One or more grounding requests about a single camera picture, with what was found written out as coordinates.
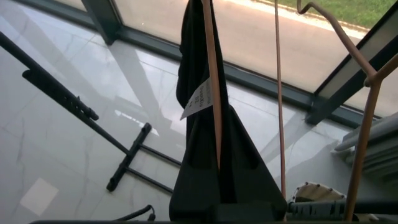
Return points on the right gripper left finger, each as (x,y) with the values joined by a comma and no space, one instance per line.
(196,186)

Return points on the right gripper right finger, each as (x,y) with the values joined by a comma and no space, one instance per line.
(252,186)

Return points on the black garment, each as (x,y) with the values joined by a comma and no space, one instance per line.
(194,62)

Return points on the white laundry basket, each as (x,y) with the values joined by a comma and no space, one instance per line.
(317,193)

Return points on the black clothes rack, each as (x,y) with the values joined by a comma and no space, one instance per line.
(62,96)

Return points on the window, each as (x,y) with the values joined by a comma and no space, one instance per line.
(264,84)

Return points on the beige curtain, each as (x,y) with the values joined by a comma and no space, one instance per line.
(379,149)

